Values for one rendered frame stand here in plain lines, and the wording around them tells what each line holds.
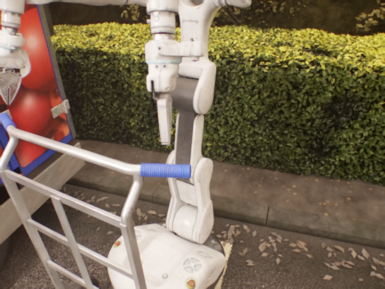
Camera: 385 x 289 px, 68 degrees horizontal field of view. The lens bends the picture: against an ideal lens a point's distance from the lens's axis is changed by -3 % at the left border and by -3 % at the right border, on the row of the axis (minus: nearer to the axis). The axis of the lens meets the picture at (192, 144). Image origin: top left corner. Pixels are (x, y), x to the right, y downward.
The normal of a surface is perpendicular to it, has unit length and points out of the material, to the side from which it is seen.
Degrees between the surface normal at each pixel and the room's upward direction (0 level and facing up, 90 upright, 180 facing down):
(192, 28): 85
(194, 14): 85
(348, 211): 6
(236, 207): 0
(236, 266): 0
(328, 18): 54
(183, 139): 77
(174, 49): 73
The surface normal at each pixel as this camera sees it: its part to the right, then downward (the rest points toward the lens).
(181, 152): -0.51, 0.26
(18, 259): -0.04, -0.85
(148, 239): 0.81, -0.01
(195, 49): -0.09, 0.21
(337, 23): -0.26, -0.09
